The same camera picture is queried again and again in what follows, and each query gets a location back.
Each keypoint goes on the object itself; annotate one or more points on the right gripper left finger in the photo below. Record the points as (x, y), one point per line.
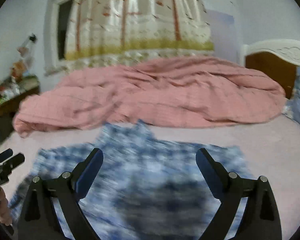
(38, 218)

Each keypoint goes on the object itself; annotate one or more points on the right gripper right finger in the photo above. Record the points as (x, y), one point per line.
(260, 218)

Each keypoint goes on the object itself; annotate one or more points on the blue plaid shirt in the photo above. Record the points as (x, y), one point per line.
(146, 188)

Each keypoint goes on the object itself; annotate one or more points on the left hand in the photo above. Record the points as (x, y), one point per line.
(5, 213)

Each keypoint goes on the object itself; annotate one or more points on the pink bed sheet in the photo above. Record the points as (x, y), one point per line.
(271, 149)

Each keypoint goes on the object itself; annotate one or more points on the dark wooden desk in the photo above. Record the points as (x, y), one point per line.
(9, 108)

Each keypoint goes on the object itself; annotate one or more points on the orange paper bag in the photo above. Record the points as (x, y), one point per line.
(18, 69)

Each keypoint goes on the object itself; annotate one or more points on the pink checked duvet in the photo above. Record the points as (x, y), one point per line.
(180, 92)

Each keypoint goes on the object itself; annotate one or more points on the white and brown headboard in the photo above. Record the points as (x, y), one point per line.
(277, 58)

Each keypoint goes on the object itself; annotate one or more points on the tree print curtain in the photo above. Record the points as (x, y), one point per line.
(105, 33)

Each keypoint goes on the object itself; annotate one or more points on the white framed window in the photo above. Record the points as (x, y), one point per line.
(55, 30)

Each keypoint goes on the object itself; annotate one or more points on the pink wall lamp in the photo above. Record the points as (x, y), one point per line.
(25, 48)

